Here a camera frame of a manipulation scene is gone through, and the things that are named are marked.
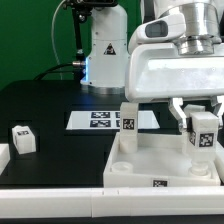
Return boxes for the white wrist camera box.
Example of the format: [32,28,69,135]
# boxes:
[128,13,186,53]

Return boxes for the black cables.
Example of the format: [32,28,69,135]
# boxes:
[33,63,83,82]

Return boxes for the grey cable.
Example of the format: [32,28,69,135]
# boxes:
[50,1,69,81]

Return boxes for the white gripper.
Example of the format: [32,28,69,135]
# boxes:
[125,43,224,131]

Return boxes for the black camera stand pole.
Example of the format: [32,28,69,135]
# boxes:
[63,0,118,81]

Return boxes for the white sheet with tags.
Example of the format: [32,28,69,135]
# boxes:
[66,110,160,130]

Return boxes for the white square tabletop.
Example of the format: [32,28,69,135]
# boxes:
[103,133,221,187]

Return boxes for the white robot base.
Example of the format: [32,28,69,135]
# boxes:
[81,5,130,94]

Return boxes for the white front fence bar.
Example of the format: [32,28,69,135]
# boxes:
[0,187,224,218]

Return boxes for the white left fence piece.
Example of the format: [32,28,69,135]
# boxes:
[0,144,10,175]

